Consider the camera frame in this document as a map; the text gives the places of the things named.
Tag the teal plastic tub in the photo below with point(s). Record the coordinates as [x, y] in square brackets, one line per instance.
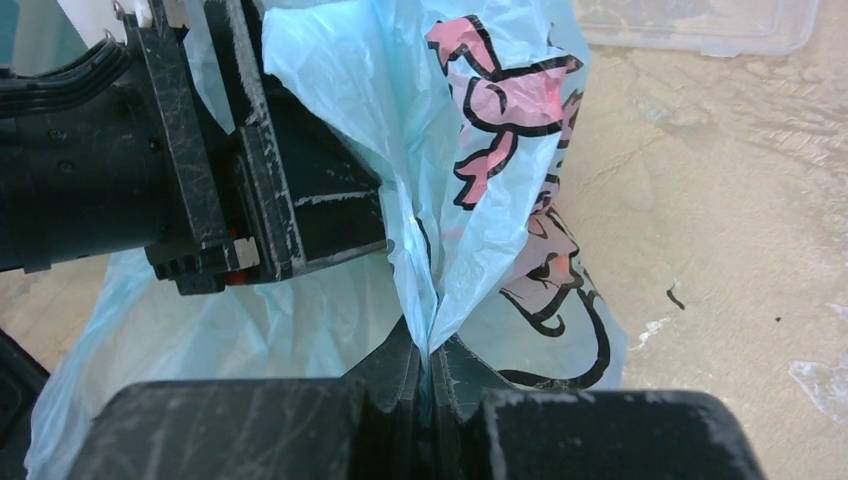
[37, 36]

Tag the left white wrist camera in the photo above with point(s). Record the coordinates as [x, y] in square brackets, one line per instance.
[92, 19]

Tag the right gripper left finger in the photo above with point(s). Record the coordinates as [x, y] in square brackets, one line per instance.
[358, 426]

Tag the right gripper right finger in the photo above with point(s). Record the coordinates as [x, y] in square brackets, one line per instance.
[487, 429]

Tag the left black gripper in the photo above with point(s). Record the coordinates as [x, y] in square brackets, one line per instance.
[116, 151]

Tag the clear plastic organizer box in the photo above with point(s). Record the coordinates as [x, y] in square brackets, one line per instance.
[712, 28]

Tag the light blue plastic bag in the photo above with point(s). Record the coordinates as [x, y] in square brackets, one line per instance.
[465, 111]

